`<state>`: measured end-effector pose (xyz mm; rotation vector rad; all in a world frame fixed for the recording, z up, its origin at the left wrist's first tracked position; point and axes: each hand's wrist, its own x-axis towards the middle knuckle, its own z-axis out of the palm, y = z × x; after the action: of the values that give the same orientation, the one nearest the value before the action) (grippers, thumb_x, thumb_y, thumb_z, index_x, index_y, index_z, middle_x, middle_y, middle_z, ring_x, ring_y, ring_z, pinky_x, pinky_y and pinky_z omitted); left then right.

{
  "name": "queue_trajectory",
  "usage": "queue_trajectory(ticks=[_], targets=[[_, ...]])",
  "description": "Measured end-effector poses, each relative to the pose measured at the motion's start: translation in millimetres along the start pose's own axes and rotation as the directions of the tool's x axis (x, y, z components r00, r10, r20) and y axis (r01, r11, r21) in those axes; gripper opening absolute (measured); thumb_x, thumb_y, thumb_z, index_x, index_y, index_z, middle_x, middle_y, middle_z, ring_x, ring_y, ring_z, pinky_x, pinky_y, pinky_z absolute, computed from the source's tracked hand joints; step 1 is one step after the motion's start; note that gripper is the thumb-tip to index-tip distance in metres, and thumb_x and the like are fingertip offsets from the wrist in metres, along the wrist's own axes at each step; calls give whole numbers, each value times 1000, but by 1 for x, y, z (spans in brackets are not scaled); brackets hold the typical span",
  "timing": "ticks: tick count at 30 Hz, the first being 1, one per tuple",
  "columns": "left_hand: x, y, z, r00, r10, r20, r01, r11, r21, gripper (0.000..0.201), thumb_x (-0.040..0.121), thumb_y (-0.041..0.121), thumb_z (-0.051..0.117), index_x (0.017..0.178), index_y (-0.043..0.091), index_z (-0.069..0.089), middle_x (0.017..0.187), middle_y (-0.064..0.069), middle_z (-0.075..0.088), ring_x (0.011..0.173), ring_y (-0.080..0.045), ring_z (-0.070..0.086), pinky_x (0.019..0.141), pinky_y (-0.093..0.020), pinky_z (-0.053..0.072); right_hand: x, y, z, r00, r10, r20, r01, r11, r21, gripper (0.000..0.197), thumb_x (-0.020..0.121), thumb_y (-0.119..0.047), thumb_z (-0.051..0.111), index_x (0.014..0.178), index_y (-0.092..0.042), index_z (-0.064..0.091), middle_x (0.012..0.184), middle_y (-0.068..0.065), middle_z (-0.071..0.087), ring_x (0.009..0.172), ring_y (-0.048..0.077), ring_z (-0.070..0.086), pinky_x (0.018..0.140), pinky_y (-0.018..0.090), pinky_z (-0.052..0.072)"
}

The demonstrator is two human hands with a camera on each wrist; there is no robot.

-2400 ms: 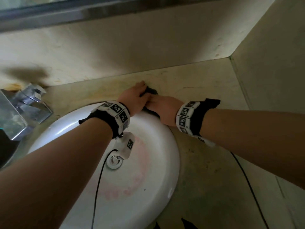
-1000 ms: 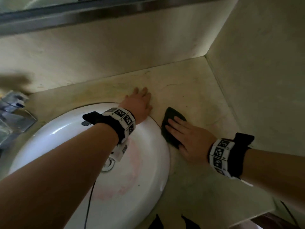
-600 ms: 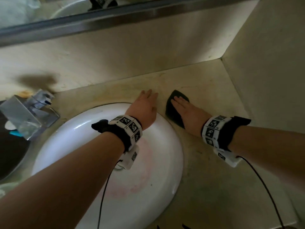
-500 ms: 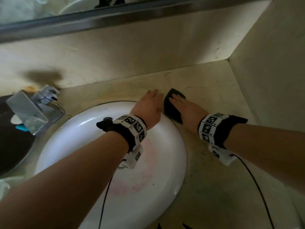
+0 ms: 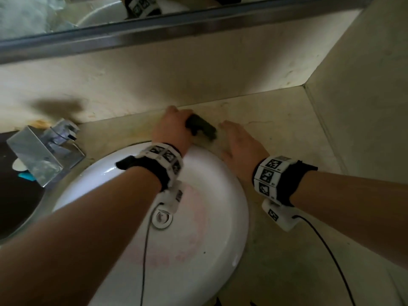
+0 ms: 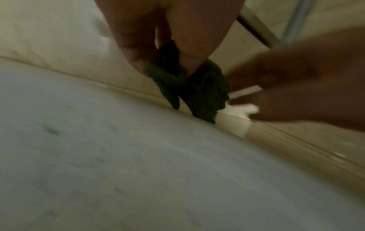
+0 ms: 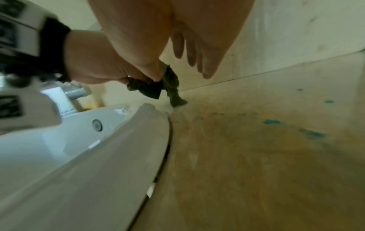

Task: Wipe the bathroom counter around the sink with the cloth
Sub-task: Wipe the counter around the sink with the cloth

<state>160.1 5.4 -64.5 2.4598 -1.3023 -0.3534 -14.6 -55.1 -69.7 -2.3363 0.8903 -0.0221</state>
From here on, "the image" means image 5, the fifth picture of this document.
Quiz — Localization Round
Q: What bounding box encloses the chrome faucet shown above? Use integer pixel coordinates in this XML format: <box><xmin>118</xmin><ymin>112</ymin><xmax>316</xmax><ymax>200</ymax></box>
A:
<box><xmin>6</xmin><ymin>119</ymin><xmax>86</xmax><ymax>188</ymax></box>

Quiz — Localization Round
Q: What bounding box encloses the black right camera cable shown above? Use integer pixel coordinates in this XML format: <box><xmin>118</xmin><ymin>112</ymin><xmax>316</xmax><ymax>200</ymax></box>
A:
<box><xmin>293</xmin><ymin>215</ymin><xmax>356</xmax><ymax>306</ymax></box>

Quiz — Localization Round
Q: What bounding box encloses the person's left hand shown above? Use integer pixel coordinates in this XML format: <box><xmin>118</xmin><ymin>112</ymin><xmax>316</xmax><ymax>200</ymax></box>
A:
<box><xmin>151</xmin><ymin>105</ymin><xmax>195</xmax><ymax>156</ymax></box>

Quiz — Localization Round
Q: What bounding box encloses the person's right hand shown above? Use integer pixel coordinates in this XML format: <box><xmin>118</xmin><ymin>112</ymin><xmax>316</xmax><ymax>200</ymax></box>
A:
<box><xmin>218</xmin><ymin>121</ymin><xmax>270</xmax><ymax>182</ymax></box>

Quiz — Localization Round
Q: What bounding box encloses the black left wristband with markers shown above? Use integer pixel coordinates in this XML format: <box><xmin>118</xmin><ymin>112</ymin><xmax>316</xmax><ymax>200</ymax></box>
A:
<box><xmin>115</xmin><ymin>142</ymin><xmax>184</xmax><ymax>192</ymax></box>

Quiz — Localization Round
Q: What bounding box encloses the white round sink basin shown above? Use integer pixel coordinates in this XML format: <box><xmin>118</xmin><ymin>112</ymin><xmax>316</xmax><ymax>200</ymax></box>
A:
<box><xmin>52</xmin><ymin>143</ymin><xmax>249</xmax><ymax>306</ymax></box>

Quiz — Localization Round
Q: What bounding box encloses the black right wristband with markers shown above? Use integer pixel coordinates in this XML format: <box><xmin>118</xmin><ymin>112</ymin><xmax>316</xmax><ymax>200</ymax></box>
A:
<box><xmin>252</xmin><ymin>155</ymin><xmax>319</xmax><ymax>207</ymax></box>

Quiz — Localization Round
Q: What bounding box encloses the metal framed wall mirror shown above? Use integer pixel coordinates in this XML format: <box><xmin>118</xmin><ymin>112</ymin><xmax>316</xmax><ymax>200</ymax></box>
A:
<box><xmin>0</xmin><ymin>0</ymin><xmax>375</xmax><ymax>65</ymax></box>

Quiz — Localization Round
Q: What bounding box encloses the dark round tray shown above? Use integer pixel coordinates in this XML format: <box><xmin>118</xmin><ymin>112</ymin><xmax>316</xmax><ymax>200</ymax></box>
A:
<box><xmin>0</xmin><ymin>133</ymin><xmax>48</xmax><ymax>241</ymax></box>

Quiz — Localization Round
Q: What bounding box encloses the green scouring pad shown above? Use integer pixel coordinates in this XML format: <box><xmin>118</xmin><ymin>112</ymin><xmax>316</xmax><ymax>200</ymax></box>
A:
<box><xmin>186</xmin><ymin>114</ymin><xmax>218</xmax><ymax>141</ymax></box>

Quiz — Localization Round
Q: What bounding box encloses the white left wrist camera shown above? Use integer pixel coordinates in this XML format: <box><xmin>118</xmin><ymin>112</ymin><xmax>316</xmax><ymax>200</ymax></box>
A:
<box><xmin>158</xmin><ymin>181</ymin><xmax>184</xmax><ymax>214</ymax></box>

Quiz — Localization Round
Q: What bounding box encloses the black left camera cable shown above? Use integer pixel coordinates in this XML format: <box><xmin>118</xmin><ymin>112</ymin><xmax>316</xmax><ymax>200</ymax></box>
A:
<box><xmin>140</xmin><ymin>202</ymin><xmax>165</xmax><ymax>306</ymax></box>

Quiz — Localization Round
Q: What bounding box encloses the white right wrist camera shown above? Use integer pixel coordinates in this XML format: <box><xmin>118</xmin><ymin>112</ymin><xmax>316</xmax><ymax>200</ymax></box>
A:
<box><xmin>261</xmin><ymin>199</ymin><xmax>303</xmax><ymax>232</ymax></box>

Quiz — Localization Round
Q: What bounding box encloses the black camera cable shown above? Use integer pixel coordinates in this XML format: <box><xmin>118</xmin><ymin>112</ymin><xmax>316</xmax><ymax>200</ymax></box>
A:
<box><xmin>293</xmin><ymin>215</ymin><xmax>356</xmax><ymax>306</ymax></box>
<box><xmin>140</xmin><ymin>202</ymin><xmax>165</xmax><ymax>306</ymax></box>

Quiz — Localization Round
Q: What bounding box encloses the person's left forearm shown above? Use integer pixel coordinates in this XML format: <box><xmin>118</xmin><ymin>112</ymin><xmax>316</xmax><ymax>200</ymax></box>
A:
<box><xmin>0</xmin><ymin>167</ymin><xmax>162</xmax><ymax>306</ymax></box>

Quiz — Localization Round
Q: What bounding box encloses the black wristband with markers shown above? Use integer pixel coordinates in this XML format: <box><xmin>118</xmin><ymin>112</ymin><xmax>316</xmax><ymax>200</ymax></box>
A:
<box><xmin>252</xmin><ymin>155</ymin><xmax>319</xmax><ymax>207</ymax></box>
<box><xmin>115</xmin><ymin>142</ymin><xmax>184</xmax><ymax>192</ymax></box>

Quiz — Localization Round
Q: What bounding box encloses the person's right forearm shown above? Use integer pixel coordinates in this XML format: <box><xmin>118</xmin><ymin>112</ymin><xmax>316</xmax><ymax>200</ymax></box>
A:
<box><xmin>290</xmin><ymin>170</ymin><xmax>408</xmax><ymax>271</ymax></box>

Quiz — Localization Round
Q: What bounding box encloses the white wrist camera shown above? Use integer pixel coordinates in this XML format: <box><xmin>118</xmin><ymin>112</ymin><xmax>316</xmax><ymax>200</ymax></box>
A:
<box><xmin>158</xmin><ymin>181</ymin><xmax>184</xmax><ymax>214</ymax></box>
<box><xmin>261</xmin><ymin>199</ymin><xmax>303</xmax><ymax>232</ymax></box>

